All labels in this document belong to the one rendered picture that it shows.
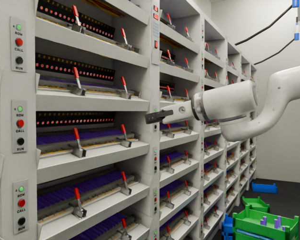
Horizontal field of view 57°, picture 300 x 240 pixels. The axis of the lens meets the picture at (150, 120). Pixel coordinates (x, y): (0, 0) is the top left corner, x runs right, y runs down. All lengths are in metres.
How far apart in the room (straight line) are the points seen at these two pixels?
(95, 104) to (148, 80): 0.38
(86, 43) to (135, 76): 0.42
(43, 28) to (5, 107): 0.23
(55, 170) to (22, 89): 0.24
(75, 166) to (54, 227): 0.18
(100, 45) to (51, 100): 0.28
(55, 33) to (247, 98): 0.54
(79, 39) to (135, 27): 0.48
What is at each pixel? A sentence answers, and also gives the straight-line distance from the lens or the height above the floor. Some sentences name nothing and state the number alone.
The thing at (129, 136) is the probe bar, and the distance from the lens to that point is 1.21.
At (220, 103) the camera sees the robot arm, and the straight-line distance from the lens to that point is 0.76.
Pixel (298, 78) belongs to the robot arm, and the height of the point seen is 1.15.
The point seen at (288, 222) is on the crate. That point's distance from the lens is 1.86.
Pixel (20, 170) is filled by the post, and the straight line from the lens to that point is 0.74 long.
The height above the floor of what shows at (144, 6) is 1.53.
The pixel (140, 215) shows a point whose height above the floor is 0.59.
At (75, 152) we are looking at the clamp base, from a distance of 0.90.
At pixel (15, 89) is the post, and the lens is 0.72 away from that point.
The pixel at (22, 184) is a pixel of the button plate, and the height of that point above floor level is 0.89.
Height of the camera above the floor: 1.07
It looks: 2 degrees down
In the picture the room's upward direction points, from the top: straight up
